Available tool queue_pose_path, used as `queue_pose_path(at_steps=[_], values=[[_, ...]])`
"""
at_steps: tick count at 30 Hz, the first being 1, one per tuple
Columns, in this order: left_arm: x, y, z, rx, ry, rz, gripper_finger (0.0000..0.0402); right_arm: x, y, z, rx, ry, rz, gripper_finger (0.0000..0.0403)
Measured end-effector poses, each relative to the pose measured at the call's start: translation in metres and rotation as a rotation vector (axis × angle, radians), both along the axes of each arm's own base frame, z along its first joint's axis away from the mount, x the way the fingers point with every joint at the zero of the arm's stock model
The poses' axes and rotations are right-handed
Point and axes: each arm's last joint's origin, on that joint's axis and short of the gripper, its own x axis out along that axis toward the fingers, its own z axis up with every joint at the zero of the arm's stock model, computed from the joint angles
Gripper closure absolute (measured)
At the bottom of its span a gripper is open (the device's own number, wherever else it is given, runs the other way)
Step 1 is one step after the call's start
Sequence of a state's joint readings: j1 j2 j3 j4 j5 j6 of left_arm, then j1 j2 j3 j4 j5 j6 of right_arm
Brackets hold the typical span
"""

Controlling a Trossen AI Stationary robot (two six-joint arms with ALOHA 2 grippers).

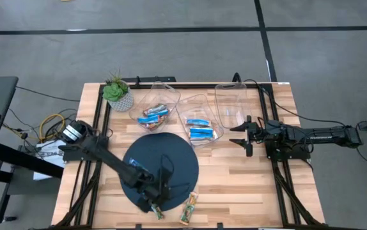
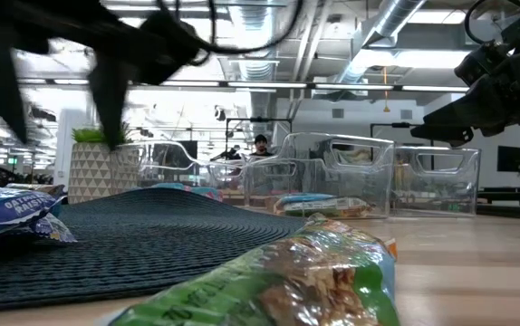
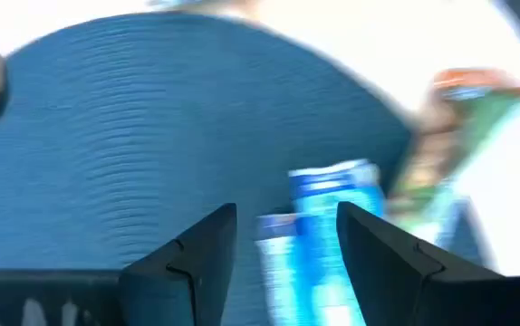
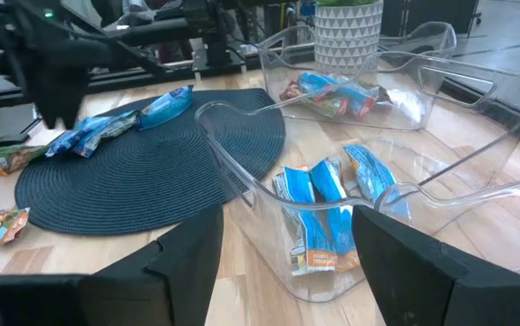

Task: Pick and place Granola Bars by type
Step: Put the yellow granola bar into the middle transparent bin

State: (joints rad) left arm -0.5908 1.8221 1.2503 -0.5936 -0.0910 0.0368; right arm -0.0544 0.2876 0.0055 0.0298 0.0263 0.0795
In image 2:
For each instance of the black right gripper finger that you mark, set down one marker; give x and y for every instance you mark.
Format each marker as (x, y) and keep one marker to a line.
(473, 111)
(450, 133)

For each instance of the red ended granola bar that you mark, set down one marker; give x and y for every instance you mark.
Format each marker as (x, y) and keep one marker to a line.
(210, 194)

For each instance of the background black robot arm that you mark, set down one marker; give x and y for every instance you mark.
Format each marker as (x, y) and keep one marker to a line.
(228, 154)

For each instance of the purple oatmeal raisin granola bar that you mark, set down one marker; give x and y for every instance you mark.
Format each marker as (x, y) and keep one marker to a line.
(11, 208)

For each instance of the blue pink granola bar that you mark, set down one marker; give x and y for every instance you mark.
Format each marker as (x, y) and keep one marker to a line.
(47, 231)

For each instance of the green orange Chewy granola bar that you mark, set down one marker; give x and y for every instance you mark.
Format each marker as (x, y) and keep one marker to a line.
(287, 280)

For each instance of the green succulent plant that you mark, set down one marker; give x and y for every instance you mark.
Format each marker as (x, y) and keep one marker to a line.
(85, 135)

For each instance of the clear plastic bin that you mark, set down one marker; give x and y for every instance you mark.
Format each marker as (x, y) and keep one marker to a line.
(169, 146)
(441, 190)
(314, 176)

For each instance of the small black monitor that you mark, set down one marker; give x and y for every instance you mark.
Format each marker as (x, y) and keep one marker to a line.
(511, 158)

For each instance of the yellow hanging pendant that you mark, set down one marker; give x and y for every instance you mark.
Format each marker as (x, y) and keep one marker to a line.
(385, 106)

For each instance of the ceiling light panel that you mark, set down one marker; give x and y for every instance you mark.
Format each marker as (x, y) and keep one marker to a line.
(423, 59)

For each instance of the white triangle pattern plant pot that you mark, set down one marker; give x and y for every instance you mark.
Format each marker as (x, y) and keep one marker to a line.
(92, 172)

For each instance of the black bench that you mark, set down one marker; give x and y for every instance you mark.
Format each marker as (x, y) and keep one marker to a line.
(513, 192)

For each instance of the dark round woven placemat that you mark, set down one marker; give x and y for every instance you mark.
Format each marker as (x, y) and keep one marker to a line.
(128, 244)

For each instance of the long overhead light bar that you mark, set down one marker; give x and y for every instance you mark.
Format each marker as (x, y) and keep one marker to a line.
(264, 85)

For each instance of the person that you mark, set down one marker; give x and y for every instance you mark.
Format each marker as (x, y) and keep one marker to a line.
(261, 145)

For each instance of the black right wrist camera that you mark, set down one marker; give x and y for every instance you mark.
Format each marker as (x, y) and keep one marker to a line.
(482, 63)

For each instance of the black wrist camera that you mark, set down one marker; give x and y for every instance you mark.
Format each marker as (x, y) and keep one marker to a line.
(482, 63)
(169, 45)

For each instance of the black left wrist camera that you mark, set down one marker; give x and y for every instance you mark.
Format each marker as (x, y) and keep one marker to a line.
(169, 45)

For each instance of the smooth silver ceiling duct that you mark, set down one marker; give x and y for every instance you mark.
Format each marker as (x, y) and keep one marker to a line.
(391, 18)

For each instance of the ribbed silver ceiling duct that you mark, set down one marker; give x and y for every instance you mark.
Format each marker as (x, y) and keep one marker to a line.
(253, 41)

